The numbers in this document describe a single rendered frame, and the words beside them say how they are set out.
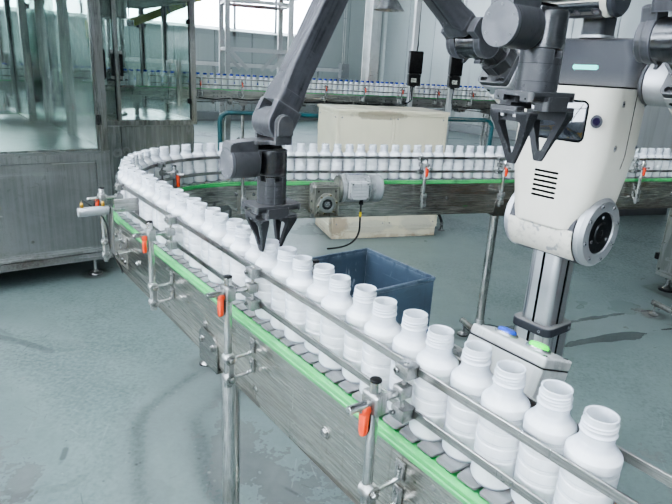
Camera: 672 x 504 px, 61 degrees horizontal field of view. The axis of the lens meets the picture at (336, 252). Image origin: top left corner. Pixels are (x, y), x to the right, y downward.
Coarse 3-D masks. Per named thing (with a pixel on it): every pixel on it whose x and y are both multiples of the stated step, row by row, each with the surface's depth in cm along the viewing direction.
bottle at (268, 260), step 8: (272, 240) 117; (264, 248) 114; (272, 248) 114; (264, 256) 115; (272, 256) 114; (256, 264) 115; (264, 264) 114; (272, 264) 114; (256, 280) 116; (264, 280) 115; (264, 288) 115; (264, 296) 116; (256, 312) 118; (264, 312) 117
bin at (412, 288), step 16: (320, 256) 176; (336, 256) 180; (352, 256) 184; (368, 256) 187; (384, 256) 180; (336, 272) 182; (352, 272) 186; (368, 272) 188; (384, 272) 182; (400, 272) 175; (416, 272) 170; (352, 288) 188; (384, 288) 153; (400, 288) 157; (416, 288) 161; (432, 288) 165; (400, 304) 159; (416, 304) 163; (400, 320) 161
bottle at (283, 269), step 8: (280, 248) 112; (288, 248) 113; (296, 248) 111; (280, 256) 110; (288, 256) 110; (280, 264) 110; (288, 264) 110; (272, 272) 111; (280, 272) 110; (288, 272) 110; (280, 280) 110; (272, 288) 112; (272, 296) 113; (280, 296) 111; (272, 304) 113; (280, 304) 112; (280, 312) 112; (272, 320) 114; (280, 328) 113
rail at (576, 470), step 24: (288, 288) 105; (360, 336) 89; (336, 360) 96; (432, 384) 77; (480, 408) 71; (480, 456) 72; (552, 456) 63; (624, 456) 64; (504, 480) 69; (600, 480) 59
